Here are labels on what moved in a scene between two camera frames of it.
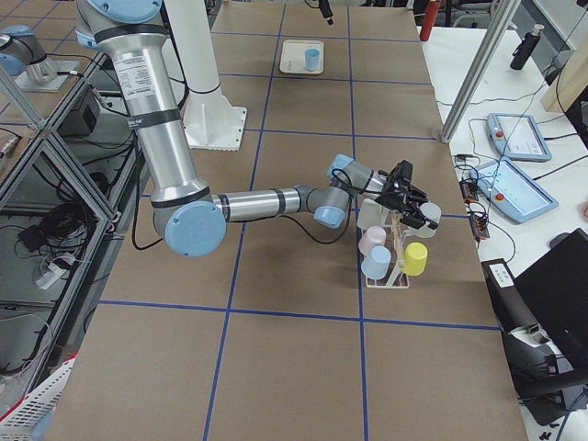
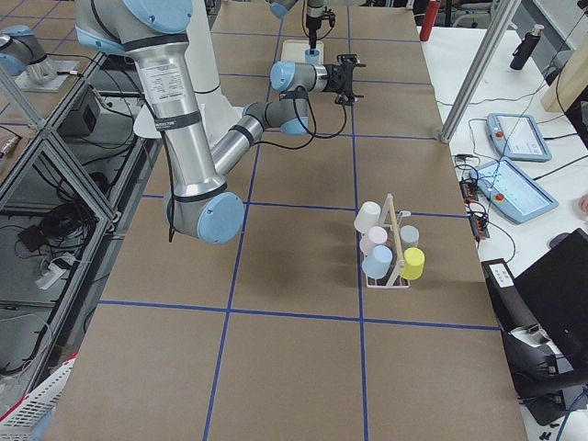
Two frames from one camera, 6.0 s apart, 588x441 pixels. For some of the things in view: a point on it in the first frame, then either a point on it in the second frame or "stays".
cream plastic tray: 292,56 stays
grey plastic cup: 431,212 → 409,236
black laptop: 555,291 stays
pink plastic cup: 374,236 stays
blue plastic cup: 311,59 stays
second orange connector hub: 480,228 stays
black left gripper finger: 325,8 → 312,39
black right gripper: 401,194 → 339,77
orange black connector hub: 469,189 stays
